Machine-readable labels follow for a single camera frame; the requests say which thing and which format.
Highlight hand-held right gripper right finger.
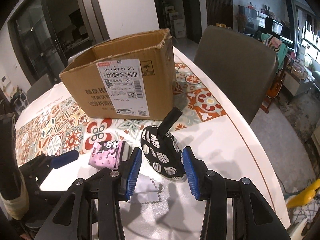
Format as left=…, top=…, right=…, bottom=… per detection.
left=182, top=146, right=292, bottom=240

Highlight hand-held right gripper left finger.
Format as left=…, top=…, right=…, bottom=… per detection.
left=34, top=147, right=142, bottom=240

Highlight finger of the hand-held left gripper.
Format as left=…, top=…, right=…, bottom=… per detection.
left=19, top=150, right=80, bottom=188

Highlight black white patterned oven mitt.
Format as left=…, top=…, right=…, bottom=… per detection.
left=140, top=107, right=187, bottom=182

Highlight brown cardboard box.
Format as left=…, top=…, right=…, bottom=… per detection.
left=59, top=28, right=175, bottom=121

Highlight white zigzag-edged cloth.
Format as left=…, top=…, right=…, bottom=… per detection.
left=132, top=174, right=164, bottom=204

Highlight pink tissue packet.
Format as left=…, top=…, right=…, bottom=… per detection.
left=88, top=141, right=127, bottom=168

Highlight grey upholstered dining chair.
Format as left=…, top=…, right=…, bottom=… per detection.
left=193, top=25, right=279, bottom=125
left=26, top=74, right=54, bottom=104

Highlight small cluttered rack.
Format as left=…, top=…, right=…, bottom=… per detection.
left=10, top=86, right=28, bottom=110

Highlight white yellow high chair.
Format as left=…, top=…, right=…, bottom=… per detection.
left=285, top=179, right=320, bottom=233

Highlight wooden chair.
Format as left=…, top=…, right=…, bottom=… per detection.
left=260, top=55, right=288, bottom=113

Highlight sliding glass doors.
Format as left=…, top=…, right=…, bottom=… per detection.
left=7, top=0, right=110, bottom=85

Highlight grey coffee table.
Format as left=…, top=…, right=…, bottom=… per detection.
left=282, top=62, right=315, bottom=103

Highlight white storage boxes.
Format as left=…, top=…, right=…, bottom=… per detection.
left=164, top=5, right=187, bottom=38

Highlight pile of colourful clothes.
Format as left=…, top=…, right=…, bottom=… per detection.
left=255, top=31, right=288, bottom=60

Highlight grey ottoman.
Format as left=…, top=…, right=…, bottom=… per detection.
left=312, top=70, right=320, bottom=90

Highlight black piano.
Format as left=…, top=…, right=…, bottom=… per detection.
left=257, top=17, right=295, bottom=45

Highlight dark display cabinet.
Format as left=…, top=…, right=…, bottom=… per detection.
left=237, top=5, right=269, bottom=30

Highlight dark wardrobe door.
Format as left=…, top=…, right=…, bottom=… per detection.
left=202, top=0, right=233, bottom=28

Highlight large window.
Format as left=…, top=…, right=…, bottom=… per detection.
left=299, top=12, right=320, bottom=63

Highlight checked cloth with cables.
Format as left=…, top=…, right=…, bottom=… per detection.
left=291, top=200, right=320, bottom=225

